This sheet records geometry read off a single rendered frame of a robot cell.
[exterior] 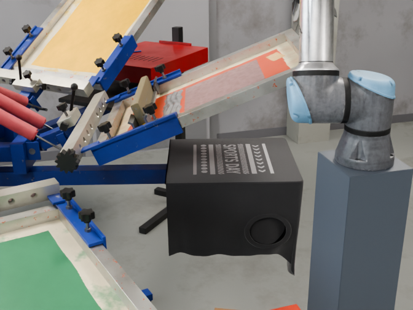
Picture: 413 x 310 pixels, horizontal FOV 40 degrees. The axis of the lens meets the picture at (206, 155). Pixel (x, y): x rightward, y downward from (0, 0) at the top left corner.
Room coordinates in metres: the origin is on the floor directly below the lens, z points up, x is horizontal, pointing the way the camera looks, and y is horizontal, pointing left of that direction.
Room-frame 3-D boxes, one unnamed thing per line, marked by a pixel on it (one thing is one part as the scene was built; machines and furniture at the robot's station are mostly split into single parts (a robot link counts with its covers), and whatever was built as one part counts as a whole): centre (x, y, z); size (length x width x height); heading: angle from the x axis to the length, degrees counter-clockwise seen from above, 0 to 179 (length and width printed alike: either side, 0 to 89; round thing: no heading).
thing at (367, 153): (1.38, -0.42, 1.25); 0.15 x 0.15 x 0.10
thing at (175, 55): (3.24, 0.33, 1.06); 0.61 x 0.46 x 0.12; 151
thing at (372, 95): (1.38, -0.41, 1.37); 0.13 x 0.12 x 0.14; 88
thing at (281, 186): (1.83, -0.09, 0.77); 0.46 x 0.09 x 0.36; 91
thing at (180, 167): (2.01, -0.09, 0.95); 0.48 x 0.44 x 0.01; 91
